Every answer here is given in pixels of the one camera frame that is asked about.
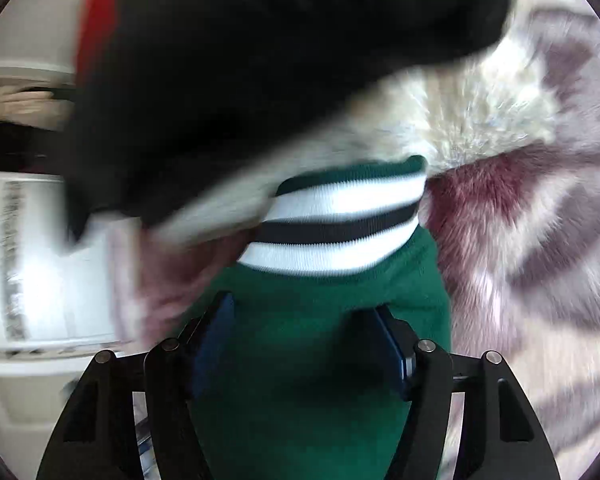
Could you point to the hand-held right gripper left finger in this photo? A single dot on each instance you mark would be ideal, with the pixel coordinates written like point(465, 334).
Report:
point(212, 350)

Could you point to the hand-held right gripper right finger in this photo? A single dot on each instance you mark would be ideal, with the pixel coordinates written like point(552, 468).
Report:
point(395, 355)

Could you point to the green varsity jacket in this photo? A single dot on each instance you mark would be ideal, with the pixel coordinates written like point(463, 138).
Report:
point(305, 360)

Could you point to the floral fleece blanket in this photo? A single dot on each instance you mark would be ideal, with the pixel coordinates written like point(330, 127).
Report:
point(530, 235)

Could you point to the white wardrobe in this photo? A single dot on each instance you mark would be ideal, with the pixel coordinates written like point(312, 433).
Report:
point(40, 260)

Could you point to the black folded jacket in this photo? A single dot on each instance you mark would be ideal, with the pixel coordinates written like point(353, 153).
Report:
point(230, 85)

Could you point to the red duvet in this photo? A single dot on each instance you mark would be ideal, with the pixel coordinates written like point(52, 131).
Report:
point(97, 25)

